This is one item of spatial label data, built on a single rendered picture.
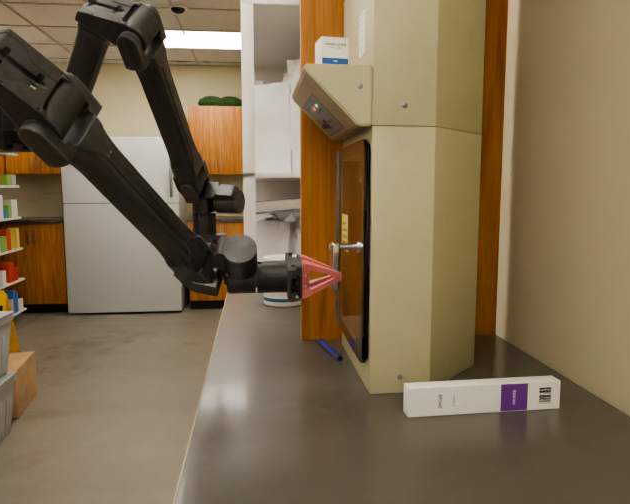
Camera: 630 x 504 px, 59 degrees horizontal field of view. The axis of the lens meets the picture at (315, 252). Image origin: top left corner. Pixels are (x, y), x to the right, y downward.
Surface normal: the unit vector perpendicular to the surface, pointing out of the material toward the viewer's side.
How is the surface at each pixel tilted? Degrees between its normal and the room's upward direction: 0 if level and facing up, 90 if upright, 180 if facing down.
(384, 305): 90
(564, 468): 0
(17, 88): 73
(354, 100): 90
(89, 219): 90
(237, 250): 51
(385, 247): 90
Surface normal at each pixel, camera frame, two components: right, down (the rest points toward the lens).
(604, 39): -0.99, 0.01
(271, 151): -0.38, 0.19
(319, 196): 0.11, 0.11
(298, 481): 0.00, -0.99
